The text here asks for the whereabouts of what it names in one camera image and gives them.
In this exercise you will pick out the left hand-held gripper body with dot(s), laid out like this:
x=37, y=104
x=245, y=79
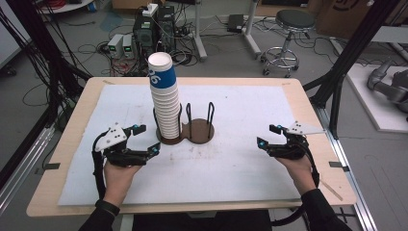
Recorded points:
x=110, y=138

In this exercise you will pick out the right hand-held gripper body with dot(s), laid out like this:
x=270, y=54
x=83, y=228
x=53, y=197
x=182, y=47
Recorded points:
x=293, y=149

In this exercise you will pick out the stack of paper cups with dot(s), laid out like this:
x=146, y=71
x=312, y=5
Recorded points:
x=165, y=102

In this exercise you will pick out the brown cup holder rack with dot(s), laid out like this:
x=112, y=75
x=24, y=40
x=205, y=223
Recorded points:
x=200, y=130

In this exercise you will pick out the person's right hand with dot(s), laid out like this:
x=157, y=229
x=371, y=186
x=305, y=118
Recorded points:
x=300, y=174

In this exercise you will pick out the person's left hand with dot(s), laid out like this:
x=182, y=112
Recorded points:
x=118, y=181

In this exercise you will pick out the black tape piece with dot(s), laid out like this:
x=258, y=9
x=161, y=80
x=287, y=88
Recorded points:
x=338, y=165
x=52, y=166

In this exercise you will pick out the thin wooden stick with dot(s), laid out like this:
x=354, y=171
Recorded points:
x=332, y=191

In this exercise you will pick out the white foam mat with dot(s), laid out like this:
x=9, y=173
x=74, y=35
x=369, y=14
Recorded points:
x=205, y=179

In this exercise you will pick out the black wristband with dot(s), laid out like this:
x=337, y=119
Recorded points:
x=107, y=207

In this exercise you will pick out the white bench power supply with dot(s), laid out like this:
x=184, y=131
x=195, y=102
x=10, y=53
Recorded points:
x=128, y=46
x=114, y=45

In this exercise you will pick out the black tape cross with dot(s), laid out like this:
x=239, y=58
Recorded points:
x=348, y=215

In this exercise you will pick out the person's dark clothing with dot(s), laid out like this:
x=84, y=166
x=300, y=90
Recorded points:
x=198, y=223

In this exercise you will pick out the white platform board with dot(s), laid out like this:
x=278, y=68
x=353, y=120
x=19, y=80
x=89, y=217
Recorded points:
x=372, y=109

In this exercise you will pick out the black computer tower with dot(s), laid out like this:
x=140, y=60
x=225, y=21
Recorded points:
x=145, y=35
x=166, y=25

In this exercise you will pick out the black round stool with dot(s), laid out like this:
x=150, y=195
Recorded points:
x=290, y=35

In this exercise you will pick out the white desk leg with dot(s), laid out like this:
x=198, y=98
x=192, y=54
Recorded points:
x=251, y=32
x=199, y=35

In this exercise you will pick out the black box on floor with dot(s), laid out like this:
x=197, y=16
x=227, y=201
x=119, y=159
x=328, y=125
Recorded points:
x=235, y=22

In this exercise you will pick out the white power strip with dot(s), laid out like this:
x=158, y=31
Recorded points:
x=150, y=9

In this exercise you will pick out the cardboard box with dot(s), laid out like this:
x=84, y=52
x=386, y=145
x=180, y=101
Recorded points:
x=346, y=16

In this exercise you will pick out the aluminium rail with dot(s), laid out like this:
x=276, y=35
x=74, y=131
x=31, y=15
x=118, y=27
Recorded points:
x=22, y=166
x=352, y=179

